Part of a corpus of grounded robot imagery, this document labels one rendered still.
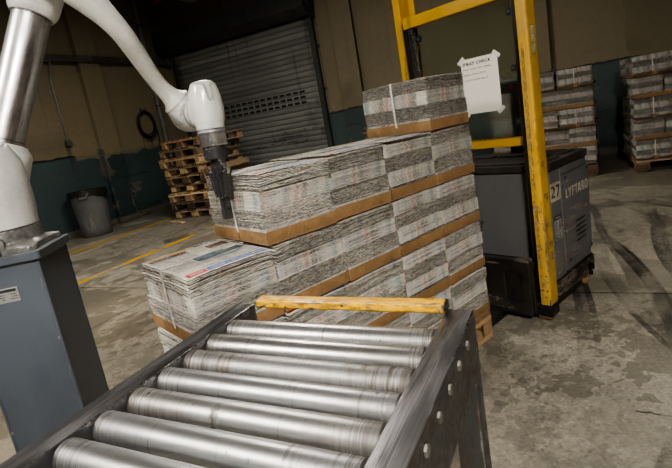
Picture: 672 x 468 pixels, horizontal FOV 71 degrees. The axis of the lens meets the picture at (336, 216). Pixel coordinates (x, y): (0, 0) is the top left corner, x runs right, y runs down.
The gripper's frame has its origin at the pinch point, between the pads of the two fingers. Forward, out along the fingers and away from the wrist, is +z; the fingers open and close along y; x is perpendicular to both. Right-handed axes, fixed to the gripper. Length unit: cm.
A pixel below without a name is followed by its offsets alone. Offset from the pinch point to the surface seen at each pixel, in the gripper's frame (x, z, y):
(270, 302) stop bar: 23, 15, -55
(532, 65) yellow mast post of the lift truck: -144, -35, -38
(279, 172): -10.0, -9.7, -19.5
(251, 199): -1.7, -2.8, -13.9
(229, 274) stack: 12.8, 16.6, -18.2
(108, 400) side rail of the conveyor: 59, 17, -61
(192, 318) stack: 25.5, 25.8, -16.2
